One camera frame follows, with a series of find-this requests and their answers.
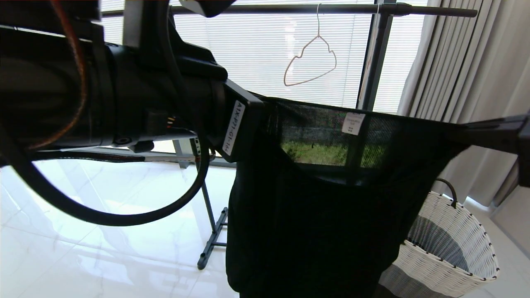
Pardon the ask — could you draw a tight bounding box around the white laundry basket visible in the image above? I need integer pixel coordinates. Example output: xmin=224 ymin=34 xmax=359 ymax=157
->
xmin=379 ymin=179 xmax=500 ymax=298

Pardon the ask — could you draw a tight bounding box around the pink clothes hanger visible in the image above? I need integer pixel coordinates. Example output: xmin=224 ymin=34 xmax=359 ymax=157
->
xmin=284 ymin=3 xmax=337 ymax=87

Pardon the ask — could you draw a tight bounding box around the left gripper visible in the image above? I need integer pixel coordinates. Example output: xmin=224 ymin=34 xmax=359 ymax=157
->
xmin=106 ymin=41 xmax=265 ymax=163

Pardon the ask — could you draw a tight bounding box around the beige curtain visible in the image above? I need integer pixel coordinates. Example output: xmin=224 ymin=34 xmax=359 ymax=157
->
xmin=397 ymin=0 xmax=530 ymax=218

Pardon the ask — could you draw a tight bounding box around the black shirt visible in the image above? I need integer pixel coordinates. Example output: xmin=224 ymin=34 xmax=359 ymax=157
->
xmin=226 ymin=96 xmax=472 ymax=298

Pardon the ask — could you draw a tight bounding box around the black clothes rack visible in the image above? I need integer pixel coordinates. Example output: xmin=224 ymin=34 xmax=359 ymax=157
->
xmin=101 ymin=2 xmax=478 ymax=270

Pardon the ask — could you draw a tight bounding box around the black cable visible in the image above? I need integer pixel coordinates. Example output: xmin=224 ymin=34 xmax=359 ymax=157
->
xmin=0 ymin=124 xmax=210 ymax=227

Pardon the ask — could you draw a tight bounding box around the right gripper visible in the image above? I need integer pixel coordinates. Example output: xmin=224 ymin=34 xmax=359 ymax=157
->
xmin=513 ymin=111 xmax=530 ymax=187

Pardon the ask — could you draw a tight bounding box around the window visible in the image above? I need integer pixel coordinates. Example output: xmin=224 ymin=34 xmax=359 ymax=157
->
xmin=31 ymin=0 xmax=427 ymax=168

